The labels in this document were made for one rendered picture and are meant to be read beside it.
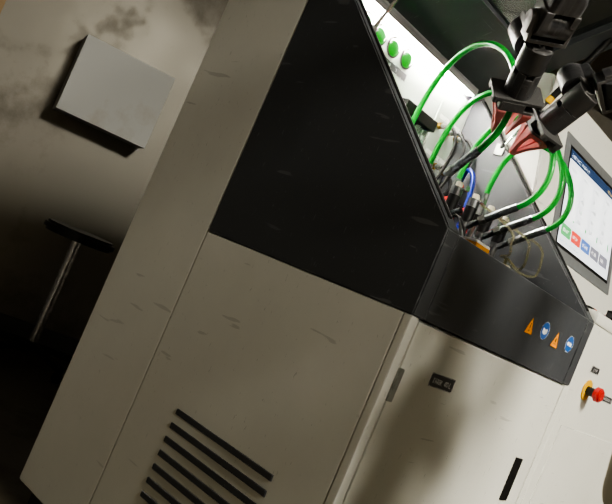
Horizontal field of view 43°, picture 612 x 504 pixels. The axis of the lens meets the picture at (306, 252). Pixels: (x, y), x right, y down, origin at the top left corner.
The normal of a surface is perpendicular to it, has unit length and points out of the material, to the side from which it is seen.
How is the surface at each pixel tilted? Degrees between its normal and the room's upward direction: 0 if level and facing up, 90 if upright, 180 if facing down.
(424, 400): 90
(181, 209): 90
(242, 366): 90
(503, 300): 90
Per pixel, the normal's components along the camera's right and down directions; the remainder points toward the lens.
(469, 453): 0.68, 0.26
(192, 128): -0.62, -0.30
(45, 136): 0.39, 0.13
